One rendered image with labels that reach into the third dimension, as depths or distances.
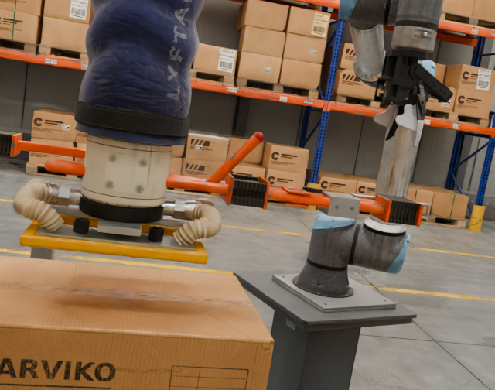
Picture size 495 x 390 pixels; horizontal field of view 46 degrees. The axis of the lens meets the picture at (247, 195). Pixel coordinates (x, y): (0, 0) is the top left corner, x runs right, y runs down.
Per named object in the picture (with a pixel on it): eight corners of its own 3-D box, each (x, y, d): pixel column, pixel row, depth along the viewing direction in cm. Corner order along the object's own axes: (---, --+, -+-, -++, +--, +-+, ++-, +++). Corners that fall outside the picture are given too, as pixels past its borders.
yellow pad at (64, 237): (18, 246, 104) (21, 219, 103) (28, 232, 113) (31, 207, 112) (207, 265, 111) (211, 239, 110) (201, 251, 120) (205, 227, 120)
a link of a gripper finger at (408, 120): (393, 144, 122) (390, 107, 126) (419, 148, 123) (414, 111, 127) (400, 135, 119) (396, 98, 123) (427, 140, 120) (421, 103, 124)
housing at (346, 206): (327, 216, 125) (331, 196, 125) (318, 210, 132) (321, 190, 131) (358, 220, 127) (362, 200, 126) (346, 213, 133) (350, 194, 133)
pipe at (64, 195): (22, 224, 105) (25, 193, 104) (43, 198, 129) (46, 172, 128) (209, 244, 112) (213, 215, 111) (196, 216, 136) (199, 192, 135)
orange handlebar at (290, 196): (-18, 168, 111) (-16, 149, 110) (15, 151, 140) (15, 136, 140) (425, 223, 130) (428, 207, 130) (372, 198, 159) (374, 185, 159)
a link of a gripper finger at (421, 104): (409, 127, 125) (405, 94, 128) (417, 128, 125) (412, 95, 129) (419, 115, 121) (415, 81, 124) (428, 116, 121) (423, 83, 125)
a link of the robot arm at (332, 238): (311, 251, 224) (319, 206, 221) (355, 261, 219) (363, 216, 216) (303, 261, 209) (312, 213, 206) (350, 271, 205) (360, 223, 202)
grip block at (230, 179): (227, 206, 119) (231, 177, 118) (220, 196, 129) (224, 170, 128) (267, 210, 121) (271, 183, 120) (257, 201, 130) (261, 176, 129)
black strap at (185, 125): (67, 124, 104) (69, 101, 104) (80, 117, 127) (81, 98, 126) (192, 141, 109) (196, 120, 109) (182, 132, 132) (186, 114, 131)
